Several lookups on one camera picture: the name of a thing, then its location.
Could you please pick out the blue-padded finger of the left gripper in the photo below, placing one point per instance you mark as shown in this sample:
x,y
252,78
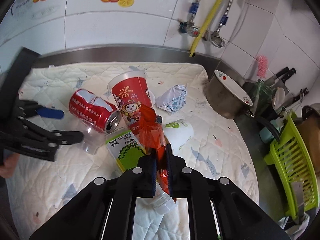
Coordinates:
x,y
50,113

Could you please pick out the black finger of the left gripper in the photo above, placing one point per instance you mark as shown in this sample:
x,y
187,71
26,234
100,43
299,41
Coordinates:
x,y
66,137

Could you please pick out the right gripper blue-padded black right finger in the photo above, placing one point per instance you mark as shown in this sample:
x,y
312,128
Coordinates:
x,y
218,209

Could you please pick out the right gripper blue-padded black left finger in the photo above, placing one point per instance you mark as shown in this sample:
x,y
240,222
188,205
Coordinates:
x,y
104,209

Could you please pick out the orange snack wrapper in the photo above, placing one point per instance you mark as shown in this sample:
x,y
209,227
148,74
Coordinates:
x,y
159,152

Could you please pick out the person's hand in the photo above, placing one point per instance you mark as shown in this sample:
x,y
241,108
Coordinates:
x,y
8,169

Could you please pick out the clear plastic cup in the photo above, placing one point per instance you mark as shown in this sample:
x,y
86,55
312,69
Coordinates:
x,y
94,138

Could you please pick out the red soda can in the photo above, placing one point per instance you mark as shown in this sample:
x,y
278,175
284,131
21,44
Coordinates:
x,y
94,110

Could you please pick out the green yellow labelled plastic bottle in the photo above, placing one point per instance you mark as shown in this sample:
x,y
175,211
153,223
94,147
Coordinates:
x,y
126,150

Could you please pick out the red paper cup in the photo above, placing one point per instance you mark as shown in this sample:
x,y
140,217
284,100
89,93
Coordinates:
x,y
130,91

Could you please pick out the white green paper cup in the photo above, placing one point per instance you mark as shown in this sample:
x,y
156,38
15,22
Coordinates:
x,y
177,134

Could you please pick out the green dish rack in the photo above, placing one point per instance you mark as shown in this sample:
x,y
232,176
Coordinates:
x,y
290,156

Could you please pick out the steel pot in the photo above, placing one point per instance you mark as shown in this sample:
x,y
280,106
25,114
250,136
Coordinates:
x,y
224,102

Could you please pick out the crumpled white blue wrapper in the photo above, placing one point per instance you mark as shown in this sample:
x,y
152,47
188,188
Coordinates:
x,y
173,99

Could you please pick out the brown bowl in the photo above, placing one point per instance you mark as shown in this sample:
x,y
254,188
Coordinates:
x,y
309,130

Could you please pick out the white plate with cherries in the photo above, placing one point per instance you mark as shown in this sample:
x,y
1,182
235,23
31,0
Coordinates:
x,y
233,87

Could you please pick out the pink brush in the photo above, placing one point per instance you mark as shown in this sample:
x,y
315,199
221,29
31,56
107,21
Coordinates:
x,y
262,62

